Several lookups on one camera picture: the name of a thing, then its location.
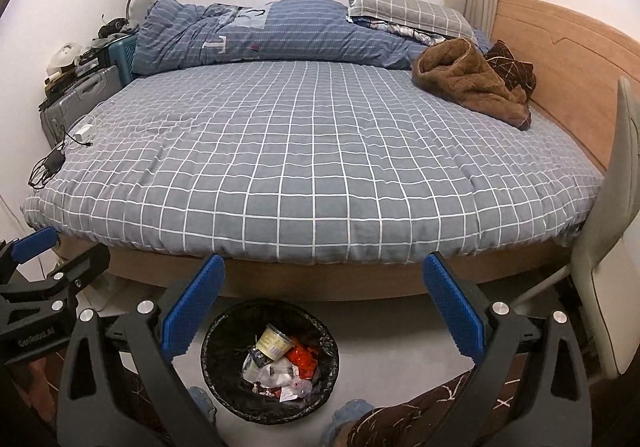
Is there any black bag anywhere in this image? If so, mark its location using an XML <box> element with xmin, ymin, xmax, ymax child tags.
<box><xmin>97</xmin><ymin>17</ymin><xmax>128</xmax><ymax>38</ymax></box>

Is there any black-lined trash bin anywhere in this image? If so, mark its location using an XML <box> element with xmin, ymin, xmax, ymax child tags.
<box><xmin>200</xmin><ymin>299</ymin><xmax>341</xmax><ymax>425</ymax></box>

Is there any blue slipper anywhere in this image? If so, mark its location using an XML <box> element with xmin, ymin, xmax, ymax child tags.
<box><xmin>320</xmin><ymin>398</ymin><xmax>376</xmax><ymax>447</ymax></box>
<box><xmin>189</xmin><ymin>387</ymin><xmax>218</xmax><ymax>420</ymax></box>

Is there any dark patterned cloth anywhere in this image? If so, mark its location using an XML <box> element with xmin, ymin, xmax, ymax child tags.
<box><xmin>370</xmin><ymin>22</ymin><xmax>446</xmax><ymax>45</ymax></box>

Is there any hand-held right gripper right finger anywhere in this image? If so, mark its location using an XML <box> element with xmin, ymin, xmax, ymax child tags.
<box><xmin>422</xmin><ymin>251</ymin><xmax>594</xmax><ymax>447</ymax></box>

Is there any brown diamond pattern cloth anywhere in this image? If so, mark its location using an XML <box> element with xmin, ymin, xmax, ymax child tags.
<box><xmin>484</xmin><ymin>40</ymin><xmax>538</xmax><ymax>102</ymax></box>

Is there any yellow lidded cup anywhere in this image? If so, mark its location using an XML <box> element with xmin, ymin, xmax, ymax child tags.
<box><xmin>255</xmin><ymin>324</ymin><xmax>296</xmax><ymax>360</ymax></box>

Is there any white paper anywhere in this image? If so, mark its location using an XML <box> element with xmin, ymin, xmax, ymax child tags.
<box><xmin>242</xmin><ymin>354</ymin><xmax>272</xmax><ymax>385</ymax></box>

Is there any red plastic bag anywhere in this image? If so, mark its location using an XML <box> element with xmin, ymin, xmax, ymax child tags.
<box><xmin>285</xmin><ymin>337</ymin><xmax>322</xmax><ymax>380</ymax></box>

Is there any blue striped quilt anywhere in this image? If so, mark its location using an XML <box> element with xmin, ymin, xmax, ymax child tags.
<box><xmin>131</xmin><ymin>0</ymin><xmax>493</xmax><ymax>76</ymax></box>

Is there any grey checked pillow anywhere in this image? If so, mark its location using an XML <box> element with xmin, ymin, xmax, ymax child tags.
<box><xmin>347</xmin><ymin>0</ymin><xmax>478</xmax><ymax>42</ymax></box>

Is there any brown fleece garment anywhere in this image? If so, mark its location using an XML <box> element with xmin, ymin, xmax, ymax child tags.
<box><xmin>411</xmin><ymin>38</ymin><xmax>532</xmax><ymax>130</ymax></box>

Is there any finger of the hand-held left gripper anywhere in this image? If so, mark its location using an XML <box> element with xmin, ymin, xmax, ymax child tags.
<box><xmin>49</xmin><ymin>244</ymin><xmax>112</xmax><ymax>299</ymax></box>
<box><xmin>0</xmin><ymin>226</ymin><xmax>60</xmax><ymax>284</ymax></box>

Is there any cream chair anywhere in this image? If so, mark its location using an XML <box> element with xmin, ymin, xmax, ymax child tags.
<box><xmin>520</xmin><ymin>76</ymin><xmax>640</xmax><ymax>380</ymax></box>

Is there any grey suitcase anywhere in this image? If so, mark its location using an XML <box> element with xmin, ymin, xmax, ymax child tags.
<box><xmin>39</xmin><ymin>66</ymin><xmax>123</xmax><ymax>145</ymax></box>

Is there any grey checked bed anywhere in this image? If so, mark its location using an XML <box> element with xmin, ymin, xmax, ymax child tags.
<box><xmin>25</xmin><ymin>59</ymin><xmax>606</xmax><ymax>303</ymax></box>

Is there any wooden headboard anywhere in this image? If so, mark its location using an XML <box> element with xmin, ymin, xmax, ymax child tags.
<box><xmin>490</xmin><ymin>0</ymin><xmax>640</xmax><ymax>172</ymax></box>

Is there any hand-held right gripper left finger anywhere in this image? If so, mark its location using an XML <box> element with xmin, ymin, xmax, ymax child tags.
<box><xmin>56</xmin><ymin>254</ymin><xmax>227</xmax><ymax>447</ymax></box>

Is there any white round object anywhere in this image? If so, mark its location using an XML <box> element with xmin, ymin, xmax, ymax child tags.
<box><xmin>47</xmin><ymin>41</ymin><xmax>83</xmax><ymax>75</ymax></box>

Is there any teal suitcase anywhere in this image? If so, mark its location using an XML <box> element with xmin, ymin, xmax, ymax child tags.
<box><xmin>107</xmin><ymin>34</ymin><xmax>138</xmax><ymax>82</ymax></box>

